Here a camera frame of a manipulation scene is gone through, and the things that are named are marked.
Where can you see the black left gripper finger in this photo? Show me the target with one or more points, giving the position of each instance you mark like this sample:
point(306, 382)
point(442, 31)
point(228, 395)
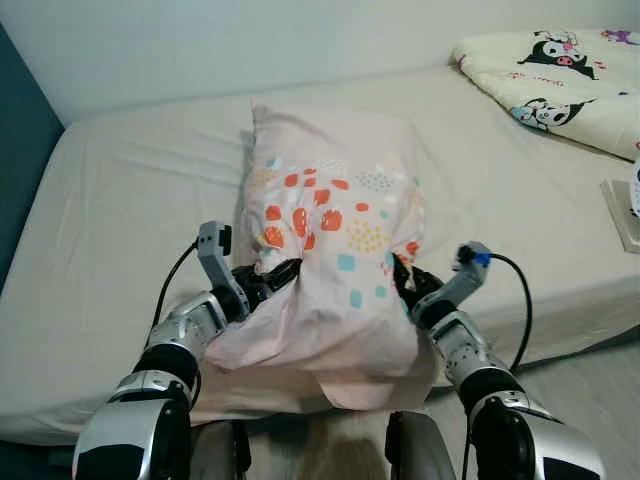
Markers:
point(282, 272)

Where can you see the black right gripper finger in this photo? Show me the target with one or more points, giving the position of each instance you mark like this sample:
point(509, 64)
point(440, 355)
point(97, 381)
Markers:
point(404, 270)

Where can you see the pink dotted pillow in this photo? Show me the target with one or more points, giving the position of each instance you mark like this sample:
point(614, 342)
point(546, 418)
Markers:
point(330, 290)

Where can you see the cream cartoon print blanket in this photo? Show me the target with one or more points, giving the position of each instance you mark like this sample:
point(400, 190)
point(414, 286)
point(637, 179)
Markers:
point(560, 90)

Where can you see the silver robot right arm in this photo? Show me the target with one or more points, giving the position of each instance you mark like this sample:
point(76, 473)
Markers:
point(480, 370)

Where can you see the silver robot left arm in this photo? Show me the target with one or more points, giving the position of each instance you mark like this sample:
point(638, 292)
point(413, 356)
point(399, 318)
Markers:
point(180, 330)

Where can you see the mattress with cream sheet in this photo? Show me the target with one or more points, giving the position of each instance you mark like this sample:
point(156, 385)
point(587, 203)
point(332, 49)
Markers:
point(120, 200)

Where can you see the robot right leg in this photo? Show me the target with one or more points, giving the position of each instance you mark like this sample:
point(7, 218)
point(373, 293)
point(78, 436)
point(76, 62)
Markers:
point(415, 450)

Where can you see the robot leg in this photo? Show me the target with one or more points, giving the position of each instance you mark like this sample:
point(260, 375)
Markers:
point(220, 455)
point(415, 450)

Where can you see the robot left leg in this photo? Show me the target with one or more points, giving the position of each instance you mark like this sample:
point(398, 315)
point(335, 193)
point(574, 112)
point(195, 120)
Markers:
point(220, 455)

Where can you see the white blue-dotted object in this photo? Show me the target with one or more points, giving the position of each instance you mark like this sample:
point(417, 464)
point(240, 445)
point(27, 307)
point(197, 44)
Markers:
point(636, 190)

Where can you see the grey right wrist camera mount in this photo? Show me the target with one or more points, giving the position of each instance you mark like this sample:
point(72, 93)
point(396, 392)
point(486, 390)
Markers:
point(455, 285)

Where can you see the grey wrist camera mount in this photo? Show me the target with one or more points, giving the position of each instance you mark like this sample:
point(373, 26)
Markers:
point(455, 285)
point(215, 260)

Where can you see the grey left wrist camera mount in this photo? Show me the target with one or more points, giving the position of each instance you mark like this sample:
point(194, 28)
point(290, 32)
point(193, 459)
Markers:
point(215, 260)

